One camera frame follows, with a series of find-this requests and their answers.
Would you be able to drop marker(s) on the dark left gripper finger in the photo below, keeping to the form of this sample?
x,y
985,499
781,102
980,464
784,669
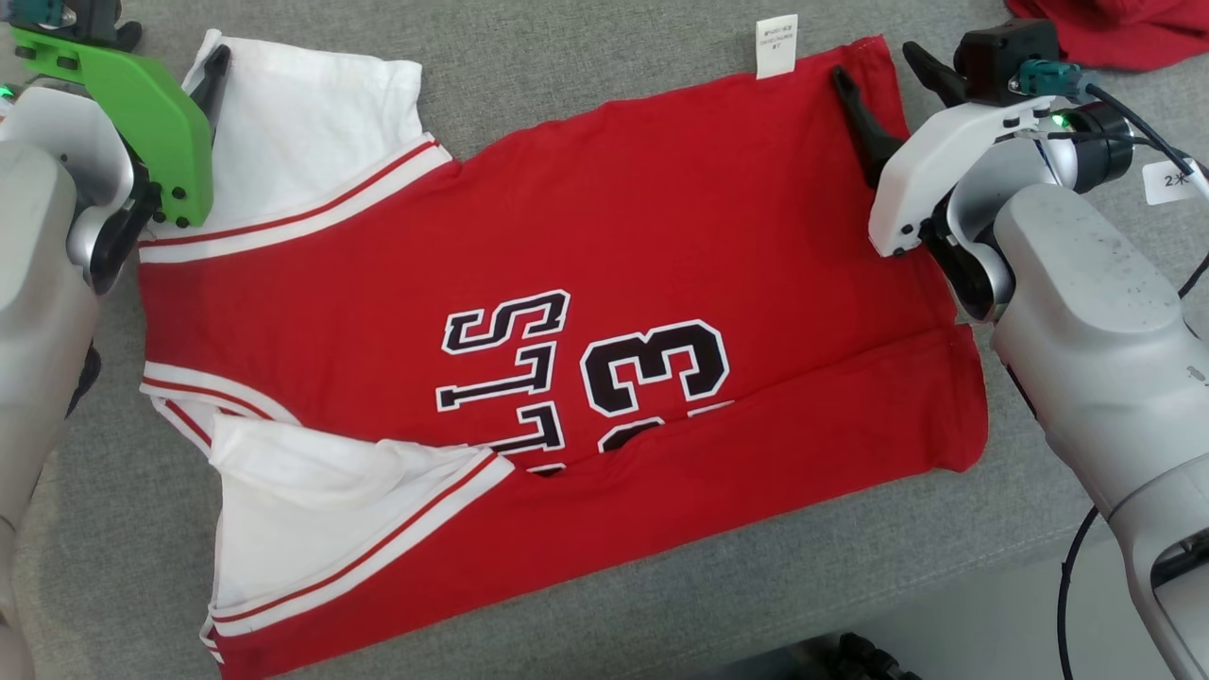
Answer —
x,y
129,35
212,85

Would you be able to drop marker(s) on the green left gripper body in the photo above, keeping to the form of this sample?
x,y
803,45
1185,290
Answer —
x,y
142,104

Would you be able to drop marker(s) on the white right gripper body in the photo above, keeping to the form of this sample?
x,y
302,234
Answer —
x,y
921,161

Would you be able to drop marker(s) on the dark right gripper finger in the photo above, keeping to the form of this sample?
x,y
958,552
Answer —
x,y
874,142
940,80

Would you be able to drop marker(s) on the red white Bulls shorts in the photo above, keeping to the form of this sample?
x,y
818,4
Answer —
x,y
1115,33

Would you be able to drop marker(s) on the red white Bulls jersey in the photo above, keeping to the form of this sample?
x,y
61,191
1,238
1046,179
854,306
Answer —
x,y
661,236

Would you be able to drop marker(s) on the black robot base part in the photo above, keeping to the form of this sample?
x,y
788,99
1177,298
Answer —
x,y
850,659

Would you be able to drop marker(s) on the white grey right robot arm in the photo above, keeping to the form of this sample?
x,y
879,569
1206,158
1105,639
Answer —
x,y
1096,331

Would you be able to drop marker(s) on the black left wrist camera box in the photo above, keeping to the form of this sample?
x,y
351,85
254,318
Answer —
x,y
90,19

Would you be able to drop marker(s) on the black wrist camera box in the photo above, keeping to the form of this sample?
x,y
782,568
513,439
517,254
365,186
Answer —
x,y
1001,57
90,19

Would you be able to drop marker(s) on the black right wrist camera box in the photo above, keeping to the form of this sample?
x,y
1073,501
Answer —
x,y
1001,57

